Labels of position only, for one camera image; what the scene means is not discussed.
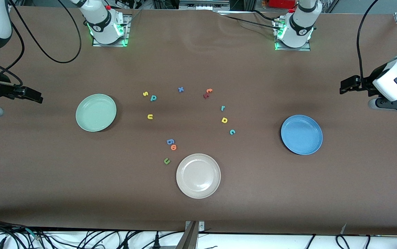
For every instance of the red box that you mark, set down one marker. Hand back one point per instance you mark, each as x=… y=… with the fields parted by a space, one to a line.
x=281 y=3

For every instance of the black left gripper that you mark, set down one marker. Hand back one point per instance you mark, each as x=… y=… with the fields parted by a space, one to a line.
x=367 y=84

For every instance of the small metal bracket plate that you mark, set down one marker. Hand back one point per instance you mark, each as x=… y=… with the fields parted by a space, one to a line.
x=202 y=226

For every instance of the beige plate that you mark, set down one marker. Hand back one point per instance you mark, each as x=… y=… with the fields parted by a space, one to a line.
x=198 y=176

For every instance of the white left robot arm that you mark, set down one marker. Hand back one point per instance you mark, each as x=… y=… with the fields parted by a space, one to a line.
x=298 y=27

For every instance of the aluminium profile post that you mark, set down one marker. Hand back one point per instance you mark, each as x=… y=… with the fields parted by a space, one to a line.
x=188 y=238

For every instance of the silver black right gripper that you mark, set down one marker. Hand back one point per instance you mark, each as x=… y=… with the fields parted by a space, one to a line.
x=0 y=86

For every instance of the grey equipment box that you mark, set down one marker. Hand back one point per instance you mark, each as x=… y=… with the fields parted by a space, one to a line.
x=203 y=4

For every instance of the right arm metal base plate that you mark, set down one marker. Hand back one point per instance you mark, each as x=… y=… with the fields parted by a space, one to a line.
x=126 y=34

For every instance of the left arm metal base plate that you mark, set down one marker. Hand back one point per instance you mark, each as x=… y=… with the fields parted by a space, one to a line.
x=293 y=49

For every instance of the brown table cover sheet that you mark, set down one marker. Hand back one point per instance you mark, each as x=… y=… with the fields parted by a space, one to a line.
x=198 y=62

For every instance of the green plate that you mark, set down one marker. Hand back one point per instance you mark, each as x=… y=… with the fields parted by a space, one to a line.
x=95 y=112

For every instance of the blue plate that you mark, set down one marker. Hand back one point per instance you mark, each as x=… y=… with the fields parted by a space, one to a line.
x=301 y=135

